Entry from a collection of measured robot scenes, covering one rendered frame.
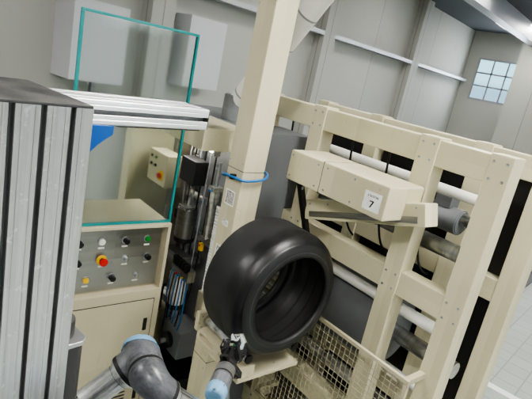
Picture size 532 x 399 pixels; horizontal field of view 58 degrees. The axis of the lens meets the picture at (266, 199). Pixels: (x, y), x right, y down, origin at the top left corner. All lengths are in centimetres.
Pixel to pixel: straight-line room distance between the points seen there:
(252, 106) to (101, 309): 125
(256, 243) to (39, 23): 374
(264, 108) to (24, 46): 337
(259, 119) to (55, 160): 151
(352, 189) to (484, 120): 1124
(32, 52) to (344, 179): 378
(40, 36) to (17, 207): 451
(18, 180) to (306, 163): 167
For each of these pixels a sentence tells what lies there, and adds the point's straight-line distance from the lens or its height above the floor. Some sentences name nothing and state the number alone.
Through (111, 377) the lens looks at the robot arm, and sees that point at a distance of 168.
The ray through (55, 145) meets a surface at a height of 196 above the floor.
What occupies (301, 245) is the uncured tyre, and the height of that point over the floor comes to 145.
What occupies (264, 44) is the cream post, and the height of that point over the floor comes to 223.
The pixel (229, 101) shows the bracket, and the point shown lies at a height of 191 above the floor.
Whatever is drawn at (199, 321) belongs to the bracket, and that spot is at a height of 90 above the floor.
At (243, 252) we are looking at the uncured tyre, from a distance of 202.
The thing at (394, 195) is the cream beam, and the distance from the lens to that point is 202.
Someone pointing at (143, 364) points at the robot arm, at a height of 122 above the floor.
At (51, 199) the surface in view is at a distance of 83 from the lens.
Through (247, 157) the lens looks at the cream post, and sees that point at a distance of 223.
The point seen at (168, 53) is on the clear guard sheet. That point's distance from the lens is 236.
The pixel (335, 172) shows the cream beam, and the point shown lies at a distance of 217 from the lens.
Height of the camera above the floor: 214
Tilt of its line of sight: 15 degrees down
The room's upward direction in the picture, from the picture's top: 12 degrees clockwise
